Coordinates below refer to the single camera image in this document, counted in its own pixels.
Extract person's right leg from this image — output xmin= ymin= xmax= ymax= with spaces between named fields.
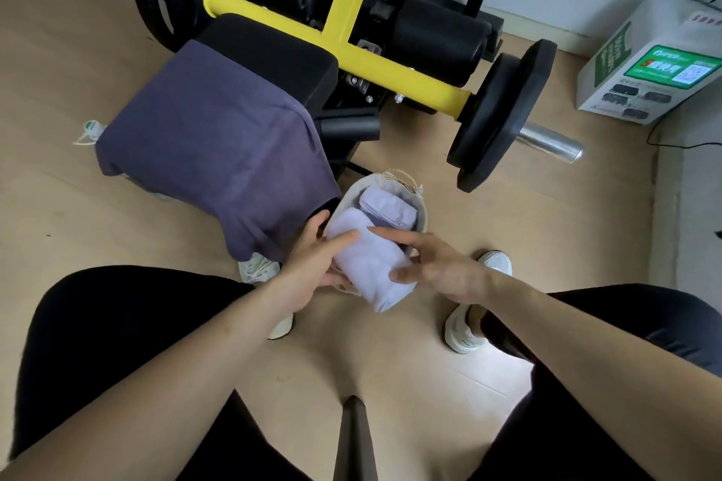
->
xmin=467 ymin=283 xmax=722 ymax=481

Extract beige drawstring bag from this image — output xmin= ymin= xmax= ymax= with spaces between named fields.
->
xmin=322 ymin=171 xmax=431 ymax=296

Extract person's right white shoe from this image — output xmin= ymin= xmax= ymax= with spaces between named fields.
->
xmin=443 ymin=250 xmax=513 ymax=355

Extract yellow machine frame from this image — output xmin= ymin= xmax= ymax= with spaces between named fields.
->
xmin=203 ymin=0 xmax=472 ymax=121

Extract black bench pad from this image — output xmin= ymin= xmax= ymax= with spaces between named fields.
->
xmin=194 ymin=13 xmax=340 ymax=116

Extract chrome bar sleeve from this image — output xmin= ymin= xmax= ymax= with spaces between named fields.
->
xmin=515 ymin=123 xmax=586 ymax=165

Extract dark grey pole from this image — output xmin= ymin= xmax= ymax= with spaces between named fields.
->
xmin=332 ymin=395 xmax=380 ymax=481

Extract person's right hand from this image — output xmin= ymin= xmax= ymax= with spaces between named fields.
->
xmin=368 ymin=226 xmax=498 ymax=306

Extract person's left forearm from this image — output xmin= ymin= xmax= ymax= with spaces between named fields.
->
xmin=0 ymin=275 xmax=294 ymax=481

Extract person's left white shoe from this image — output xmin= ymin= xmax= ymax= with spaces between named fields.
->
xmin=237 ymin=252 xmax=296 ymax=341

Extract white and green packet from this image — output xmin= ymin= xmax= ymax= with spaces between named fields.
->
xmin=71 ymin=118 xmax=108 ymax=148

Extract purple t-shirt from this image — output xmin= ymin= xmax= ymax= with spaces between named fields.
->
xmin=95 ymin=40 xmax=344 ymax=263

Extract black power cable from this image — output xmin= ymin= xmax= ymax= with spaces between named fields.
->
xmin=645 ymin=102 xmax=722 ymax=151

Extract person's left hand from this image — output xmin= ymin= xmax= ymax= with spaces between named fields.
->
xmin=264 ymin=209 xmax=361 ymax=313

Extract person's white shoe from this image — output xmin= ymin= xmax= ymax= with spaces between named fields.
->
xmin=443 ymin=250 xmax=513 ymax=355
xmin=237 ymin=252 xmax=296 ymax=341

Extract black cylinder handle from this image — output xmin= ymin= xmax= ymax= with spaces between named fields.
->
xmin=317 ymin=107 xmax=382 ymax=144

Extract black plain weight plate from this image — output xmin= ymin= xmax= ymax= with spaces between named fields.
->
xmin=456 ymin=39 xmax=558 ymax=194
xmin=447 ymin=52 xmax=526 ymax=169

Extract person's right forearm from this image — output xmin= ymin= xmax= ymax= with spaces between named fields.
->
xmin=479 ymin=271 xmax=722 ymax=481

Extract folded pale lavender cloth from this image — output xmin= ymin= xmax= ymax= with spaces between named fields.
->
xmin=359 ymin=186 xmax=419 ymax=231

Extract pale lavender towel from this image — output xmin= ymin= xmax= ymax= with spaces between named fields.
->
xmin=324 ymin=208 xmax=418 ymax=313

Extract white charging station box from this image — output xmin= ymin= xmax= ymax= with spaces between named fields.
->
xmin=576 ymin=0 xmax=722 ymax=127

